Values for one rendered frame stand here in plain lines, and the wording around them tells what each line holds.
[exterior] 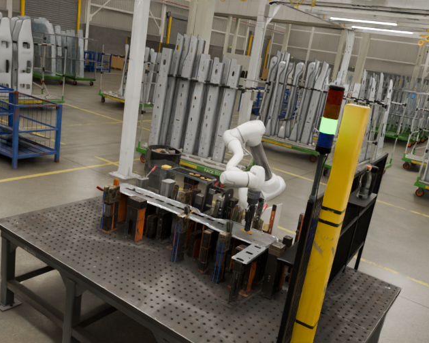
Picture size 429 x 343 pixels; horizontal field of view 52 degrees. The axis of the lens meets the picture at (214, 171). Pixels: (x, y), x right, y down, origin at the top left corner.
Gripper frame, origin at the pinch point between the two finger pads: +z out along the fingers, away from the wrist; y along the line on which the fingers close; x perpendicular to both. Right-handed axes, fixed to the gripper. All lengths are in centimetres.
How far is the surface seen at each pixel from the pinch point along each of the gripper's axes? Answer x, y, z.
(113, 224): -102, 17, 29
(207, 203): -44.2, -19.5, 2.9
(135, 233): -77, 21, 27
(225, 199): -28.0, -15.5, -6.4
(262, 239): 12.3, 0.7, 5.2
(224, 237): -3.7, 24.9, 2.0
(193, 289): -11, 42, 35
